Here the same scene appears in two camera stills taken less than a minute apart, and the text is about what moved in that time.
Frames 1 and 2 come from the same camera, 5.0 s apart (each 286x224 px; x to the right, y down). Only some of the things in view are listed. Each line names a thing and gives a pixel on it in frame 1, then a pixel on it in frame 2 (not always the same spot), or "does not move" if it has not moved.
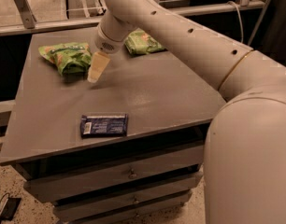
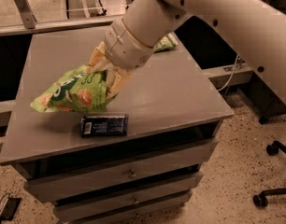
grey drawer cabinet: [168, 101] does not move
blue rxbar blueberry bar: [112, 125] does not move
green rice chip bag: [73, 58] → [79, 91]
